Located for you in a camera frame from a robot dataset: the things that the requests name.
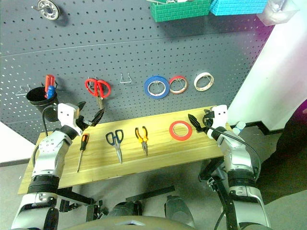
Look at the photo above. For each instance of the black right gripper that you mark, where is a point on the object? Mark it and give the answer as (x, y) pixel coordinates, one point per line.
(208, 118)

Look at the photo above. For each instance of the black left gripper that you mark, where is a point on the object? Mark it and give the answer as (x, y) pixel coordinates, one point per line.
(82, 122)

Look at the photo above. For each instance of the wide red tape roll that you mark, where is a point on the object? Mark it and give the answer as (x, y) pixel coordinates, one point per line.
(171, 131)

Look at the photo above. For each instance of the orange black screwdriver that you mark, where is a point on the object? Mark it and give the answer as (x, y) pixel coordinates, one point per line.
(84, 141)

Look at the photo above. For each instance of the orange black pliers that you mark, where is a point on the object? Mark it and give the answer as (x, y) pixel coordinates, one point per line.
(144, 145)

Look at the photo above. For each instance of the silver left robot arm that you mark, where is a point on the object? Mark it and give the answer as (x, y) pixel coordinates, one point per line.
(48, 148)

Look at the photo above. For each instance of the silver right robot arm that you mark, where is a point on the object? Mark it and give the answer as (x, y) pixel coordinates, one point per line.
(237, 153)

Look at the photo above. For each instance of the white tape roll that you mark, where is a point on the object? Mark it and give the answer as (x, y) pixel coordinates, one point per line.
(195, 82)

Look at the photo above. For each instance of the black plastic cup holder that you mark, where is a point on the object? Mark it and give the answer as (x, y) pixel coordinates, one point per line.
(48, 110)

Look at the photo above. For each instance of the thin red tape roll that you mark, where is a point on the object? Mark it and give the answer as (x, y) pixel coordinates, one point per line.
(178, 77)

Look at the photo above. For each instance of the red utility knife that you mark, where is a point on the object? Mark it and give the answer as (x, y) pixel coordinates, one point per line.
(49, 80)

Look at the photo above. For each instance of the blue tape roll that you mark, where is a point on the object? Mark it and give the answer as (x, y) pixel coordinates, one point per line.
(146, 87)

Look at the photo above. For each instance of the dark grey pegboard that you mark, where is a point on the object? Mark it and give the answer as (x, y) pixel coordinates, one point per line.
(144, 48)

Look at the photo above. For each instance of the grey rounded leg cover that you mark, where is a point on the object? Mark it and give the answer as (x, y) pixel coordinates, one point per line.
(124, 208)
(178, 210)

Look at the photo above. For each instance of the green brick pattern bin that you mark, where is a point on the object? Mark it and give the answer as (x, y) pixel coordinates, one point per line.
(180, 12)

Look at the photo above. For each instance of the grey robot chest cover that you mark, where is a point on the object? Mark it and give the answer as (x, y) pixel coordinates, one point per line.
(134, 224)

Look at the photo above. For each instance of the blue brick pattern bin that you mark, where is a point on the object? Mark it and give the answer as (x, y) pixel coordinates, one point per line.
(237, 7)

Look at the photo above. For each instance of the clear plastic bag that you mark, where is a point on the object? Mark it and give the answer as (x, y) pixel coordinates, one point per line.
(273, 14)

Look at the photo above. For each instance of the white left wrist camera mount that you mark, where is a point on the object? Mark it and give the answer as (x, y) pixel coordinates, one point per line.
(66, 115)

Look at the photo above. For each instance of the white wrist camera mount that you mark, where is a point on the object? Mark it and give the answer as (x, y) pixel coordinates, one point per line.
(220, 115)
(66, 115)

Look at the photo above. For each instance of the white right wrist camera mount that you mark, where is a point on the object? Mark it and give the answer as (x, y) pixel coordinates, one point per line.
(220, 115)

